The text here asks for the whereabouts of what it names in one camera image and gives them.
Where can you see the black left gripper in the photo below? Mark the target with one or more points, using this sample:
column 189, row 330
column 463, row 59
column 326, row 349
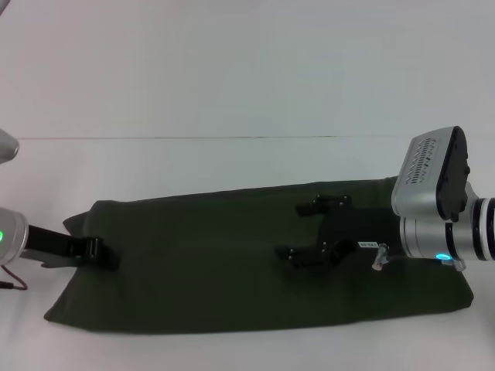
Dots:
column 48, row 241

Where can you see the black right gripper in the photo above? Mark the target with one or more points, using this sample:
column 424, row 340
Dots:
column 356, row 232

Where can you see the dark green t-shirt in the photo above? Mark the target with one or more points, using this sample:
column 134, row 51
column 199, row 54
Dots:
column 212, row 263

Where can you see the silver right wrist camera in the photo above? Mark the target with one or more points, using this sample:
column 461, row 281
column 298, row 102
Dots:
column 433, row 178

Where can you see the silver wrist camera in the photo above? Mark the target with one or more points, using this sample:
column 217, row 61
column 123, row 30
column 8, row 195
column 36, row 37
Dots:
column 7, row 148
column 433, row 178

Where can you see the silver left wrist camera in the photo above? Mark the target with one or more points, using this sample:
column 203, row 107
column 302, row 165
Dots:
column 7, row 148

